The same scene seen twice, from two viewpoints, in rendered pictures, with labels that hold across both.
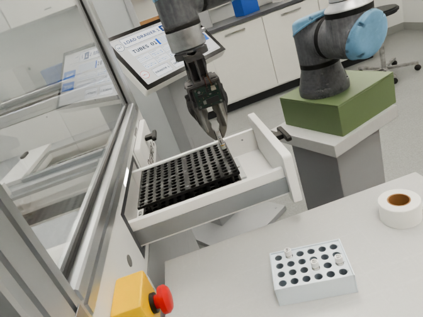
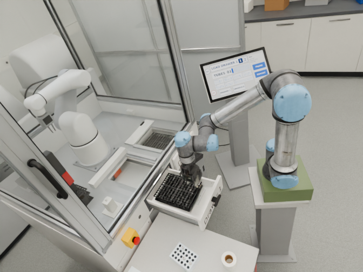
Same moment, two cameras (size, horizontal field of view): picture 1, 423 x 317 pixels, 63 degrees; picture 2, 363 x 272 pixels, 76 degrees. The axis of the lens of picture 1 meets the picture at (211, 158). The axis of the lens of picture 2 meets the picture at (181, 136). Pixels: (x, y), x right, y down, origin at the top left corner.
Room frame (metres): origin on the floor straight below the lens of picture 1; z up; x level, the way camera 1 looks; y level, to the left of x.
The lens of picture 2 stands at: (0.09, -0.52, 1.95)
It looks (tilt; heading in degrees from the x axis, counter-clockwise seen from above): 39 degrees down; 37
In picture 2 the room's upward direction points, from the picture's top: 15 degrees counter-clockwise
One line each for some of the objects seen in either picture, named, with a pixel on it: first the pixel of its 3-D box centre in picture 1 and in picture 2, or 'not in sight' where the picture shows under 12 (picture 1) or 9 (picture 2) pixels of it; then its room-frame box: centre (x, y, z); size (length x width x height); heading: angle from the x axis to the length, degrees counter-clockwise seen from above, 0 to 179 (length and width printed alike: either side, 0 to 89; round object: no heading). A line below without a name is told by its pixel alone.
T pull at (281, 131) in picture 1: (279, 135); (215, 199); (0.71, -0.16, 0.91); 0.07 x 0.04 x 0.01; 179
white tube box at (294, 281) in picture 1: (310, 271); (184, 257); (0.43, -0.09, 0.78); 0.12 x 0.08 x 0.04; 78
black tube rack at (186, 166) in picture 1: (190, 182); (178, 192); (0.71, 0.07, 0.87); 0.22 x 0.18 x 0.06; 89
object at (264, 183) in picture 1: (187, 185); (177, 192); (0.71, 0.07, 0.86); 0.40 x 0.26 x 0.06; 89
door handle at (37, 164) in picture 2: not in sight; (51, 181); (0.28, 0.17, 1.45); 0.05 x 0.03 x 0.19; 89
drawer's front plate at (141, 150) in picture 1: (146, 148); (185, 150); (1.02, 0.18, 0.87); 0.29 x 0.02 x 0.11; 179
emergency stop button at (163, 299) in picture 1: (161, 300); (135, 240); (0.38, 0.14, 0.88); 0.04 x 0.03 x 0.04; 179
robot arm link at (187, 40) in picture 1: (187, 39); (187, 156); (0.74, -0.04, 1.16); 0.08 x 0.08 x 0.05
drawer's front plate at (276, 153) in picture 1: (270, 151); (211, 202); (0.71, -0.13, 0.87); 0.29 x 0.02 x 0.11; 179
